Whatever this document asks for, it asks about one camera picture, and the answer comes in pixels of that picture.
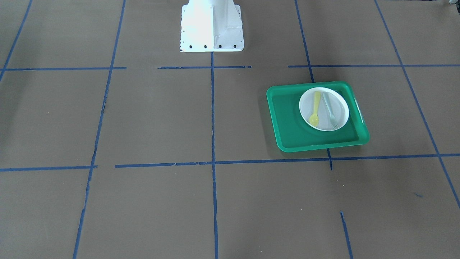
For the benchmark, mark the yellow plastic spoon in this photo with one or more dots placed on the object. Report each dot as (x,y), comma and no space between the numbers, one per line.
(314,119)

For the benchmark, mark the green plastic tray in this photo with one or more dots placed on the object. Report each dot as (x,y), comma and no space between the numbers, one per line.
(292,133)

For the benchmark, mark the grey plastic fork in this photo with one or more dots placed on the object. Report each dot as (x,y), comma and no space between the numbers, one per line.
(332,119)

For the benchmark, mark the white round plate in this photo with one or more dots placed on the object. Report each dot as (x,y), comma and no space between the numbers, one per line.
(339,107)

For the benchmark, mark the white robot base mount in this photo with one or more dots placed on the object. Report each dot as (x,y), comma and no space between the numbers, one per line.
(211,25)

